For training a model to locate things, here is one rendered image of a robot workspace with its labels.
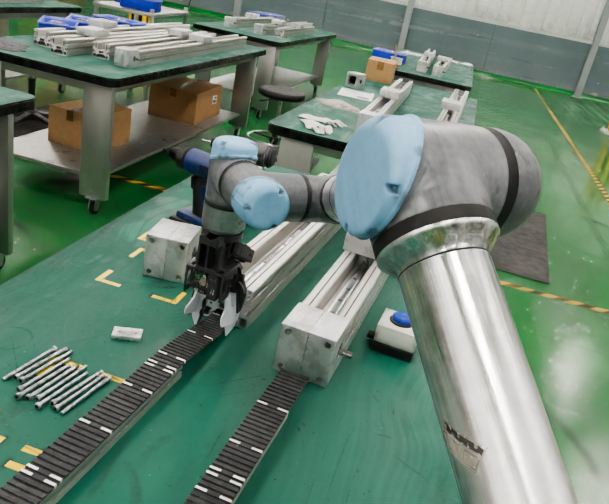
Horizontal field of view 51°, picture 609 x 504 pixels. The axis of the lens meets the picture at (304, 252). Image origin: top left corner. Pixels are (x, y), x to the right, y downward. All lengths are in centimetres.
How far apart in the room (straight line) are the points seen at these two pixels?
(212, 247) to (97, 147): 251
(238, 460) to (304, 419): 18
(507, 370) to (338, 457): 50
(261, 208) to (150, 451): 37
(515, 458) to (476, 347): 9
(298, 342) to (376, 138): 58
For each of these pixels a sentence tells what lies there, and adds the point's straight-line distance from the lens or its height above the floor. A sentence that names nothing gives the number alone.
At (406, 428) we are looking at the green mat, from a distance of 108.
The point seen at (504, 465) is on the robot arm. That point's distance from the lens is 52.
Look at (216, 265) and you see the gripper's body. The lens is 108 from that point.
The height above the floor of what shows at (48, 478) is 81.
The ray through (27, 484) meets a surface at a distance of 86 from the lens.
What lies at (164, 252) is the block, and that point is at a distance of 134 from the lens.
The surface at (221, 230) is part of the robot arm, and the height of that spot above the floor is 101.
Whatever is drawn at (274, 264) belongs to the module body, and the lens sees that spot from 131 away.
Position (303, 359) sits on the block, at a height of 82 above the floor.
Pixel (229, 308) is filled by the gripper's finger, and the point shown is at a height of 85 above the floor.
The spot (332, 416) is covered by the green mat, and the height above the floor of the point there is 78.
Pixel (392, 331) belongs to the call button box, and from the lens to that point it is 122.
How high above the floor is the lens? 142
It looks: 23 degrees down
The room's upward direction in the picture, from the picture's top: 12 degrees clockwise
